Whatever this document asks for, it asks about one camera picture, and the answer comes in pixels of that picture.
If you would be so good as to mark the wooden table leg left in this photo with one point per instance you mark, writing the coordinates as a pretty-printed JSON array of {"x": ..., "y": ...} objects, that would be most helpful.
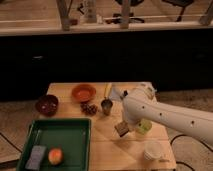
[{"x": 63, "y": 9}]

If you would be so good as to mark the black wooden-backed eraser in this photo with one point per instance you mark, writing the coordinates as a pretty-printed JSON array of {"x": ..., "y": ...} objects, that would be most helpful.
[{"x": 122, "y": 128}]

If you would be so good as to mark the wooden table leg middle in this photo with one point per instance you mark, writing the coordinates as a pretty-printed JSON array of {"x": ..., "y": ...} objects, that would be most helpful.
[{"x": 125, "y": 10}]

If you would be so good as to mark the wooden table leg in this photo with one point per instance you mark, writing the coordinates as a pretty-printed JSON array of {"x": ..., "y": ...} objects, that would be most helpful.
[
  {"x": 63, "y": 9},
  {"x": 125, "y": 10}
]

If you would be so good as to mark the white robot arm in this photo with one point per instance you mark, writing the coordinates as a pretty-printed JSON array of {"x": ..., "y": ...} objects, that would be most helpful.
[{"x": 140, "y": 103}]

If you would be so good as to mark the small metal cup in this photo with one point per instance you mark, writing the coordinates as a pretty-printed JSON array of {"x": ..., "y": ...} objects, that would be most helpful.
[{"x": 106, "y": 105}]

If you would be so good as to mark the white plastic cup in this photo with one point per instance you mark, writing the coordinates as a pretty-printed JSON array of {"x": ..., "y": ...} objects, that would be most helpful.
[{"x": 153, "y": 150}]

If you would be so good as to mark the dark red bowl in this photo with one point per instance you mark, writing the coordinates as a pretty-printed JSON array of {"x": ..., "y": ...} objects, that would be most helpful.
[{"x": 47, "y": 105}]

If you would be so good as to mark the grey sponge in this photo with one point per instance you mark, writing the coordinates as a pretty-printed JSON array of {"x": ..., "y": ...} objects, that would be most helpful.
[{"x": 36, "y": 157}]

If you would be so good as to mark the orange peach fruit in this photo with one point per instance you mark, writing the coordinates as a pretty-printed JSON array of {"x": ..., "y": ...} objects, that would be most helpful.
[{"x": 55, "y": 156}]

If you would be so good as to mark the orange bowl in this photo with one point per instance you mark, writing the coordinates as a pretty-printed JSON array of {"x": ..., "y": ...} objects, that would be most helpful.
[{"x": 83, "y": 93}]

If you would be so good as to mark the grey cloth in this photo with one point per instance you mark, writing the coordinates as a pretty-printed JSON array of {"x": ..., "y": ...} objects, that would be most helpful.
[{"x": 115, "y": 94}]

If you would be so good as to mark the bunch of dark grapes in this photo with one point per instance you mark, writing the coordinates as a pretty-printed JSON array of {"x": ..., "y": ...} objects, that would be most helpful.
[{"x": 89, "y": 109}]

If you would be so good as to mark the yellow banana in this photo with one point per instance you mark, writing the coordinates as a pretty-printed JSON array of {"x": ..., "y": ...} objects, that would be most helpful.
[{"x": 107, "y": 90}]

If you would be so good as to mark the green plastic tray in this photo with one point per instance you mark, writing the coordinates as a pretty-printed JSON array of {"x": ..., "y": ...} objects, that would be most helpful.
[{"x": 72, "y": 136}]

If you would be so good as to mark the green plastic cup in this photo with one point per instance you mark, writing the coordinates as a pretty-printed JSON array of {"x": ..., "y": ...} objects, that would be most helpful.
[{"x": 144, "y": 126}]

